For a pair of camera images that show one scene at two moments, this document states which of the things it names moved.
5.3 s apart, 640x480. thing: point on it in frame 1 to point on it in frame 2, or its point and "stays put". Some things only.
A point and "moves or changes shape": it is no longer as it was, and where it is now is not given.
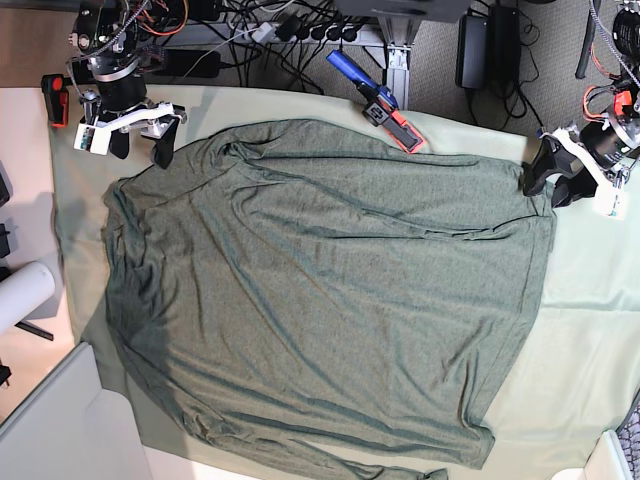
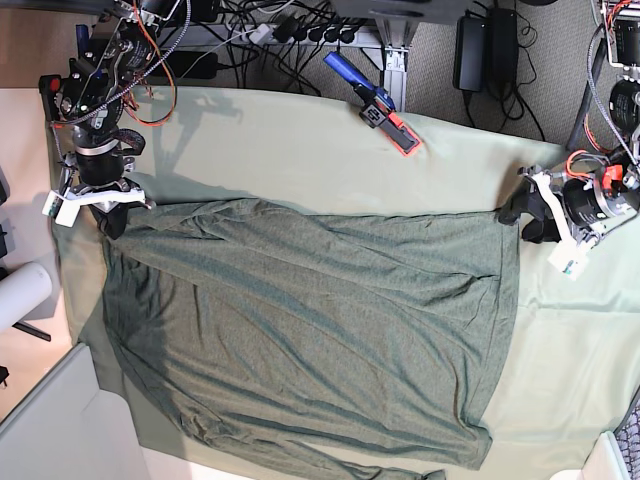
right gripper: x=605 y=146 to x=586 y=205
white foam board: x=72 y=428 stays put
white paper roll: x=23 y=291 stays put
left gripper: x=151 y=118 to x=103 y=194
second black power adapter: x=504 y=47 stays put
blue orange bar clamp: x=381 y=107 stays put
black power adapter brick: x=472 y=51 stays put
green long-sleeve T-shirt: x=299 y=301 moves or changes shape
